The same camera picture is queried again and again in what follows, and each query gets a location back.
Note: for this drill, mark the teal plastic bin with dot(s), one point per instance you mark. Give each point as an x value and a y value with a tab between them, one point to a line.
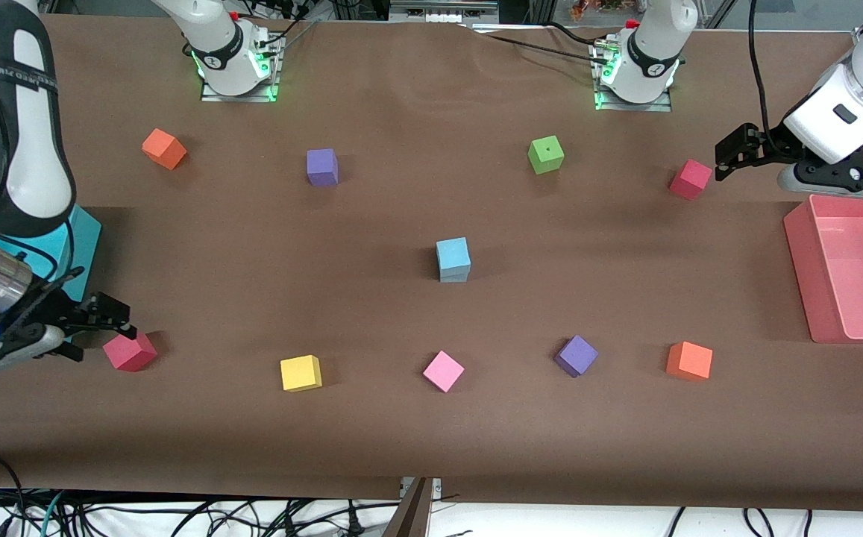
84	239

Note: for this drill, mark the red foam block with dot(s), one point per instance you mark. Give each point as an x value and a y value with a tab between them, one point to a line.
133	354
691	179

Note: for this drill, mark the yellow foam block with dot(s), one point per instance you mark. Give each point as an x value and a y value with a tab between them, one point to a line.
300	373

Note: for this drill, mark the brown table cover sheet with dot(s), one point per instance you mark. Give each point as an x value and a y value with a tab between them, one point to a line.
431	447

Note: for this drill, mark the pink foam block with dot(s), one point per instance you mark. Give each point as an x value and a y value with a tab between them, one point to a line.
444	371

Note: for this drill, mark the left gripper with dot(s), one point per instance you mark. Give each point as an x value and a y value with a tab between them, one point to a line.
768	148

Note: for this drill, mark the pink plastic bin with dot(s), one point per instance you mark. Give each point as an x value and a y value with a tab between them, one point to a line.
849	268

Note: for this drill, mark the grey equipment box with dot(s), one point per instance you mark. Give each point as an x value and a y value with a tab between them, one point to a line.
438	11

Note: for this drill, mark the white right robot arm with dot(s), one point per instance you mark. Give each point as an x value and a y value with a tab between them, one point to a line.
215	30

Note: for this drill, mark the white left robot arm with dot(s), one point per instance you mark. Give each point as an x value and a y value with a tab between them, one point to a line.
655	45

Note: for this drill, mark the orange foam block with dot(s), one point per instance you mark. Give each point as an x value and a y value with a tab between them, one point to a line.
165	149
689	361

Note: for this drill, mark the light blue foam block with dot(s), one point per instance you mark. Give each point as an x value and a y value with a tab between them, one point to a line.
454	277
453	255

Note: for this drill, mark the green foam block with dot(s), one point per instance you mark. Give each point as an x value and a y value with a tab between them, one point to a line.
546	154

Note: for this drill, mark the purple foam block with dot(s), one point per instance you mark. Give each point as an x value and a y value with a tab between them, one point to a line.
322	167
576	356

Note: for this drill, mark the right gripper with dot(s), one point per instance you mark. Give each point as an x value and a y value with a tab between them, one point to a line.
52	310

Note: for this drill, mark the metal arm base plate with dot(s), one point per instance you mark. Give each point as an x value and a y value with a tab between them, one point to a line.
241	98
636	107

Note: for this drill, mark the silver clamp plate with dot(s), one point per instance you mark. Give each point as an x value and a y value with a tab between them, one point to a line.
437	485

